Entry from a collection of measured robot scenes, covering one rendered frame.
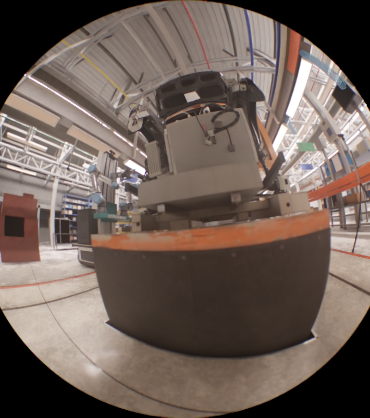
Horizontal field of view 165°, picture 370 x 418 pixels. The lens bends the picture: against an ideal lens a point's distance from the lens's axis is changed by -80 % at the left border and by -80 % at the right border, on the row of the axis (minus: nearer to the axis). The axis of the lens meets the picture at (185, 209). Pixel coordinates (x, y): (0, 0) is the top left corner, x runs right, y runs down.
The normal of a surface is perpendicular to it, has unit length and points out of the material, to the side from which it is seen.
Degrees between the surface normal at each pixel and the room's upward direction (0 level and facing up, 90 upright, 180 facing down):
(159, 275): 90
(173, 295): 90
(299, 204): 90
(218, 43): 180
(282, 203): 90
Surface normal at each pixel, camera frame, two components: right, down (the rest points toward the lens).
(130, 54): 0.09, 0.98
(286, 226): -0.32, -0.11
